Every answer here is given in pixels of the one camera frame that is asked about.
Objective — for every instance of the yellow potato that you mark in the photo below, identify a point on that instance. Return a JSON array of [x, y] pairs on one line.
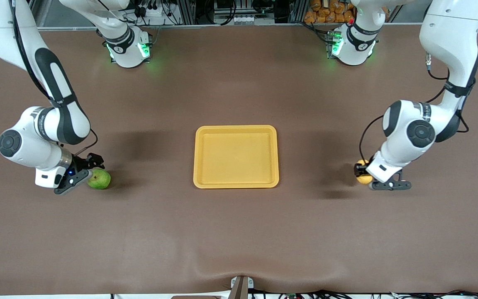
[[364, 180]]

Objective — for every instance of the green apple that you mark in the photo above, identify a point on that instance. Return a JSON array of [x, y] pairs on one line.
[[100, 180]]

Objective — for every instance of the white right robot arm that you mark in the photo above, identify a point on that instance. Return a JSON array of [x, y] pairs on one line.
[[23, 145]]

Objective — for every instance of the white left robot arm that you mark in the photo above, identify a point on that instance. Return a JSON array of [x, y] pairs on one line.
[[409, 133]]

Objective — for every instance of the yellow plastic tray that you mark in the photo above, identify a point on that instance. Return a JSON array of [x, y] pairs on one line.
[[235, 158]]

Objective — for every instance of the brown table mat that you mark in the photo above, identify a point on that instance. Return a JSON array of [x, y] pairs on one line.
[[239, 228]]

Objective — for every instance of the white power strip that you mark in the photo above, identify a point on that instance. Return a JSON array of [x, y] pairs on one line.
[[154, 12]]

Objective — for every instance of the orange packaged goods pile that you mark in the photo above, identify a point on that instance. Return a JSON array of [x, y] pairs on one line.
[[326, 14]]

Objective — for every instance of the silver table edge rail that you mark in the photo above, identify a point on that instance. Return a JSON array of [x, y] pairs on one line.
[[243, 26]]

